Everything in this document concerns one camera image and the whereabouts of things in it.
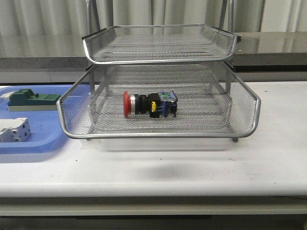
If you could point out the red emergency stop button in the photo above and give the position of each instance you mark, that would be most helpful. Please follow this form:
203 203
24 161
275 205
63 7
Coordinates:
155 104

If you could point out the blue plastic tray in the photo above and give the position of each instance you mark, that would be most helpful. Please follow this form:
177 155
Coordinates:
46 133

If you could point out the grey stone back counter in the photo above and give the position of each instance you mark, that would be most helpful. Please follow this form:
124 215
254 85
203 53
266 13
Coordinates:
260 56

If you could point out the green and beige switch block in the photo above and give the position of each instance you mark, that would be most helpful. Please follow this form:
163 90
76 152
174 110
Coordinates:
25 100

